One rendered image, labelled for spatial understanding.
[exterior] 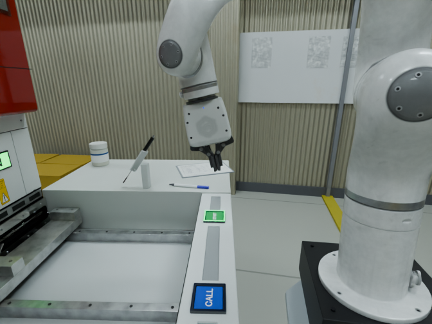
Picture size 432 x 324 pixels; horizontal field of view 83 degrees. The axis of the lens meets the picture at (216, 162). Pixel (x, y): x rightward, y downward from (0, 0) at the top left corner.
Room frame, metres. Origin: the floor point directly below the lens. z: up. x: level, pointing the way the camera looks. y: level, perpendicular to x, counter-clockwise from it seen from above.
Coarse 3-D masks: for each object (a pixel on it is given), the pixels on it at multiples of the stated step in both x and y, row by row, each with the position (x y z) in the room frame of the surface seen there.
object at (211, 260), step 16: (208, 208) 0.63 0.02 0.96; (224, 208) 0.63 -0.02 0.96; (208, 224) 0.54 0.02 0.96; (224, 224) 0.54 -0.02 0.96; (208, 240) 0.48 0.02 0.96; (224, 240) 0.47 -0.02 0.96; (192, 256) 0.42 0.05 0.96; (208, 256) 0.43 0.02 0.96; (224, 256) 0.42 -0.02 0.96; (192, 272) 0.38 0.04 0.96; (208, 272) 0.38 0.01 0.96; (224, 272) 0.38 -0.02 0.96; (192, 288) 0.34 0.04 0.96; (192, 320) 0.28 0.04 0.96; (208, 320) 0.28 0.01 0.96; (224, 320) 0.28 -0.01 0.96
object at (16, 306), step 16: (0, 304) 0.41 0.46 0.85; (16, 304) 0.41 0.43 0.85; (32, 304) 0.41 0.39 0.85; (48, 304) 0.41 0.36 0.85; (64, 304) 0.41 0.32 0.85; (80, 304) 0.41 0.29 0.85; (96, 304) 0.41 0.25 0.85; (112, 304) 0.41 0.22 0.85; (128, 304) 0.41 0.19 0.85; (144, 304) 0.41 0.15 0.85; (160, 304) 0.41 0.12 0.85; (176, 304) 0.41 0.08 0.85; (112, 320) 0.39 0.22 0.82; (128, 320) 0.39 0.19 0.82; (144, 320) 0.39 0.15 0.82; (160, 320) 0.39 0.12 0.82
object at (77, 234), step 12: (72, 240) 0.67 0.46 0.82; (84, 240) 0.67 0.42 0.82; (96, 240) 0.67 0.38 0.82; (108, 240) 0.67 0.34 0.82; (120, 240) 0.67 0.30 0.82; (132, 240) 0.66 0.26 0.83; (144, 240) 0.66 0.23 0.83; (156, 240) 0.66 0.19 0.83; (168, 240) 0.66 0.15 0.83; (180, 240) 0.66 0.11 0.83
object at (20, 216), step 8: (40, 200) 0.72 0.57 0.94; (24, 208) 0.66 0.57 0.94; (32, 208) 0.68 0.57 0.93; (16, 216) 0.62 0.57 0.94; (24, 216) 0.64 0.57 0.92; (48, 216) 0.73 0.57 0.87; (0, 224) 0.57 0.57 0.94; (8, 224) 0.59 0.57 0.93; (40, 224) 0.69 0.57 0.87; (0, 232) 0.56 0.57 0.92; (24, 232) 0.64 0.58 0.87; (32, 232) 0.66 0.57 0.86; (16, 240) 0.60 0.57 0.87; (24, 240) 0.62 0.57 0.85; (8, 248) 0.57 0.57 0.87
